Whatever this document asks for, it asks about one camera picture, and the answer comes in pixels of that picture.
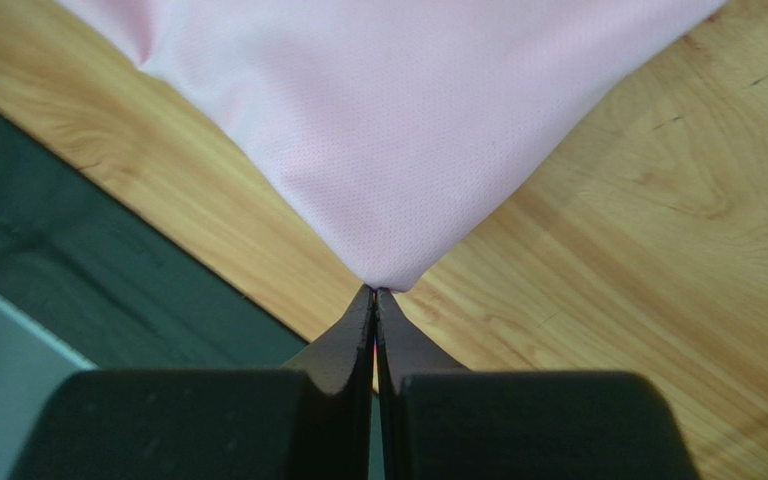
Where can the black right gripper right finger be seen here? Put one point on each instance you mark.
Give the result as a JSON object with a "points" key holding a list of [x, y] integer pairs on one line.
{"points": [[441, 420]]}

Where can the pink t-shirt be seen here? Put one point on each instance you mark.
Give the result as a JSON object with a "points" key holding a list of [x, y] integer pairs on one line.
{"points": [[393, 128]]}

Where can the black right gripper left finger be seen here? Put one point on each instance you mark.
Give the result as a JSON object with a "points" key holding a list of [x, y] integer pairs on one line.
{"points": [[306, 419]]}

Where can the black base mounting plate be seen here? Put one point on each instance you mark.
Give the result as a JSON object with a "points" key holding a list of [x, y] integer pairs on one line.
{"points": [[111, 286]]}

